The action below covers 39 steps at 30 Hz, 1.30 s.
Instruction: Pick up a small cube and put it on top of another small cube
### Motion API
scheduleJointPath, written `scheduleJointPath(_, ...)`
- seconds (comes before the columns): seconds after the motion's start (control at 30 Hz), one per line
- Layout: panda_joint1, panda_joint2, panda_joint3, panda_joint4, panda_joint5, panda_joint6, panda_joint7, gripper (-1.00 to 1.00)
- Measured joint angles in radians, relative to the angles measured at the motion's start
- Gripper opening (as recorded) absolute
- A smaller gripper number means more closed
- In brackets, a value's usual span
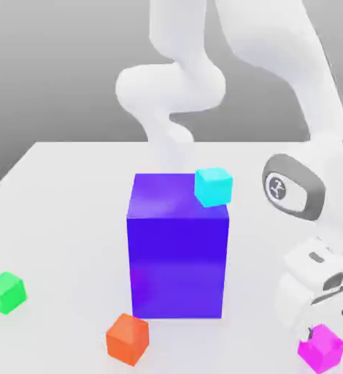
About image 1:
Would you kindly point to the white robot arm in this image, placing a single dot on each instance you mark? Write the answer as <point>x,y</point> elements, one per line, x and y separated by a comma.
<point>174,87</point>

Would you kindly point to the small green cube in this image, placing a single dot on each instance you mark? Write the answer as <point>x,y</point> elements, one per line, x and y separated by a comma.
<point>5,293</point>

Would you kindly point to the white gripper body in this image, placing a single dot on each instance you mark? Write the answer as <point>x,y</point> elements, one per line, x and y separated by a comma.
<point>329,312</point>

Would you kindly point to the small magenta cube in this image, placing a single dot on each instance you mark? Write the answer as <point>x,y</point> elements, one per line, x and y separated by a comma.
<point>323,350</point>

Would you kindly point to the small orange cube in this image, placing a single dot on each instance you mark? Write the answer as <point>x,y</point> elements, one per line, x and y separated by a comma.
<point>127,340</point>

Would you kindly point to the large purple box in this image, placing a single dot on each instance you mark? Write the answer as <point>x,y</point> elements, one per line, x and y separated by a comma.
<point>177,257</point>

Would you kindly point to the small cyan cube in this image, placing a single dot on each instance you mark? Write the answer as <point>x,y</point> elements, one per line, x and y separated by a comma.
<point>213,187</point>

